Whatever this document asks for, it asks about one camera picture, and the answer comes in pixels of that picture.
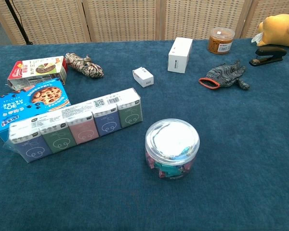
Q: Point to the grey black knit glove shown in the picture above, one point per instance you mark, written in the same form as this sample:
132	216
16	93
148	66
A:
225	74

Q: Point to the small white carton box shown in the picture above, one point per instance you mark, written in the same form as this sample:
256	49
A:
143	76

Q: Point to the clear jar of binder clips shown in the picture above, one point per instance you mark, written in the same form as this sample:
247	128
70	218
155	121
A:
172	146

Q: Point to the tall white carton box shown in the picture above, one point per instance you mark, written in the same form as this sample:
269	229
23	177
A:
179	56

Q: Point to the tissue multipack in plastic wrap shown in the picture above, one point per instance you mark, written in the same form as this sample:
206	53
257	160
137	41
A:
74	120

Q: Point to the wooden woven folding screen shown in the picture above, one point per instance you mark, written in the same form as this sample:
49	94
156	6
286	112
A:
144	20

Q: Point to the clear jar with orange snack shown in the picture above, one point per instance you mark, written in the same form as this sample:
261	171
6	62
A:
220	42

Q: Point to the blue cookie box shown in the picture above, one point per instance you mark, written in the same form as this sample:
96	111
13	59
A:
31	103

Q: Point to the red white food box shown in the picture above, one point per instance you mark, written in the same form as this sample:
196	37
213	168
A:
37	71

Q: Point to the black stapler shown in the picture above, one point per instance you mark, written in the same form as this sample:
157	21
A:
269	54

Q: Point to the black tripod stand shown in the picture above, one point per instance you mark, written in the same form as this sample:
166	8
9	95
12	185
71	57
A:
17	21

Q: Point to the yellow plush toy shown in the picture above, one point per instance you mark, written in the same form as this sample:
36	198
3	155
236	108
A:
278	29

